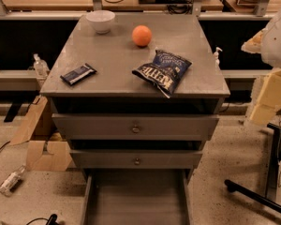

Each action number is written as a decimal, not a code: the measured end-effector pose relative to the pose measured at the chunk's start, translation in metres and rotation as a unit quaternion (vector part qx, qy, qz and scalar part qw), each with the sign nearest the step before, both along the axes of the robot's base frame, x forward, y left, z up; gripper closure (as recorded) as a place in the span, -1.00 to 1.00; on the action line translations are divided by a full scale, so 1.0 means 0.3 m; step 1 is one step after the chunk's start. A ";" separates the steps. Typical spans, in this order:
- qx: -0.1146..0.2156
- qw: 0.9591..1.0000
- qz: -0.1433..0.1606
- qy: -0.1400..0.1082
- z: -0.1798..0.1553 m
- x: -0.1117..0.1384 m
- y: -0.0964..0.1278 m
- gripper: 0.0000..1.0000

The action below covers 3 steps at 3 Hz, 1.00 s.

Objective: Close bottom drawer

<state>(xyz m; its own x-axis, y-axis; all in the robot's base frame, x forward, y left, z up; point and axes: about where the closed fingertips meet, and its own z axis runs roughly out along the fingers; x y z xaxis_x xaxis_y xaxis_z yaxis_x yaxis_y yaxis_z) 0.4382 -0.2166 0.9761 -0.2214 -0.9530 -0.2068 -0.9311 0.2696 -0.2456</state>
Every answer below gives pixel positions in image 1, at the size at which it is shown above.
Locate grey drawer cabinet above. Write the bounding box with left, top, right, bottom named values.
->
left=39, top=12, right=231, bottom=180

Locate dark blue snack bar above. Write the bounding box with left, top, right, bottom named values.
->
left=60, top=63, right=96, bottom=86

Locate black cable on floor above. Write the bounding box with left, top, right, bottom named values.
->
left=24, top=213, right=60, bottom=225

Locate clear bottle on shelf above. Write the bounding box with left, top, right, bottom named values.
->
left=34, top=53, right=50, bottom=78

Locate grey drawer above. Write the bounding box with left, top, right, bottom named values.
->
left=70, top=149, right=202, bottom=169
left=80, top=168, right=194, bottom=225
left=52, top=113, right=218, bottom=141

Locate orange fruit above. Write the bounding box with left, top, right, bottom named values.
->
left=132, top=25, right=152, bottom=47

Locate black metal stand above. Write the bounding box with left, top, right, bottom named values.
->
left=224, top=123, right=281, bottom=214

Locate clear plastic bottle on floor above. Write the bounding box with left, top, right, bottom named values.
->
left=0, top=165, right=26, bottom=196

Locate blue Kettle chips bag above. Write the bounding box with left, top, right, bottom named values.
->
left=132, top=50, right=192, bottom=98

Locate white pump dispenser bottle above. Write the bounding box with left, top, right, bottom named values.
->
left=214, top=47, right=223, bottom=66

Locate grey top drawer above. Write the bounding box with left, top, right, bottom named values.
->
left=52, top=113, right=218, bottom=141

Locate white ceramic bowl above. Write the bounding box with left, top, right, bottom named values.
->
left=86, top=10, right=115, bottom=34

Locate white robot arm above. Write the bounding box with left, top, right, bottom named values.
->
left=241, top=8, right=281, bottom=126

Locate brown cardboard box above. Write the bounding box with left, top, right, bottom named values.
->
left=10, top=96, right=72, bottom=172

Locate grey middle drawer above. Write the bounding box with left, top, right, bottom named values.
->
left=70, top=149, right=202, bottom=169

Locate grey bottom drawer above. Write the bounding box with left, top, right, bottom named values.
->
left=80, top=168, right=194, bottom=225

